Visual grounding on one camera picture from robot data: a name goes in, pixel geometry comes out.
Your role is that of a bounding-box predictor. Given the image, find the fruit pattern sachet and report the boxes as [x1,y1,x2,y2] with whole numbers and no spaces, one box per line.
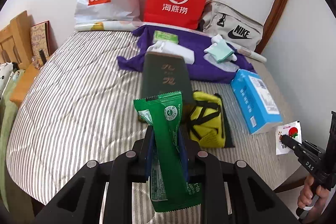
[276,120,302,155]

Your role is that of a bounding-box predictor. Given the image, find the green snack packet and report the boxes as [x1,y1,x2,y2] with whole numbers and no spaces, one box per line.
[133,91,202,213]

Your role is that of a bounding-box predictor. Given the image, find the yellow mesh pouch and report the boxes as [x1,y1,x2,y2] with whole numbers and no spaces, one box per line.
[187,90,234,148]

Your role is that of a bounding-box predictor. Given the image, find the clear bubble wrap bag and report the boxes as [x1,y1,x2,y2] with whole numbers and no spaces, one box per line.
[203,53,239,73]

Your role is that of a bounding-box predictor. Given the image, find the mint green sock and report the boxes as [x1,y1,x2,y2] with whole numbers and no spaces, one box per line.
[203,34,238,63]

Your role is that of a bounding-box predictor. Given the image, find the green tissue pack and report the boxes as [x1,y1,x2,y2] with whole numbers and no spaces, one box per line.
[153,30,179,44]

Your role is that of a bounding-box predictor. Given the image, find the white tissue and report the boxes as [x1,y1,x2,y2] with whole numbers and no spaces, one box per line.
[146,40,172,53]

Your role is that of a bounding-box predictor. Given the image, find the person's right hand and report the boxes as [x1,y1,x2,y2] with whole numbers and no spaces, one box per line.
[297,174,330,213]

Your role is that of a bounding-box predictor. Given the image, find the blue tissue box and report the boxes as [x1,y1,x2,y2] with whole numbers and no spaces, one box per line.
[231,69,282,134]

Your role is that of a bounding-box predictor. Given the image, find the dark green tea tin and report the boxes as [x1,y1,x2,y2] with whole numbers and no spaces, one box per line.
[141,52,194,105]

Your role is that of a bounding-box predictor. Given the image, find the purple towel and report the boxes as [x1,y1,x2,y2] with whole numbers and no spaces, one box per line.
[116,24,257,84]

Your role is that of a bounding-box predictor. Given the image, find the wooden nightstand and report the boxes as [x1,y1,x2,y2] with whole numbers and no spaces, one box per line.
[10,63,40,108]

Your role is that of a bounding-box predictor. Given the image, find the green blanket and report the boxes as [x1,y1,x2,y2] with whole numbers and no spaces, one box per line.
[1,69,25,211]

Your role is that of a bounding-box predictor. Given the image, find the beige Nike waist bag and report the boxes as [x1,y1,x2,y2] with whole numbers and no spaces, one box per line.
[199,1,263,51]

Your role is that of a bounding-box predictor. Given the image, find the white spotted pillow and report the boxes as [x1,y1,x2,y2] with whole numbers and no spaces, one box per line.
[0,63,14,95]

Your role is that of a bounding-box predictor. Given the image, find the wooden headboard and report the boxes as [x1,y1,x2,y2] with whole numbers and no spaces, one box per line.
[0,11,33,69]

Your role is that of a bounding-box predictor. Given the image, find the brown wooden door frame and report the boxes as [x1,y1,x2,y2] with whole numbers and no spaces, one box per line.
[256,0,288,53]

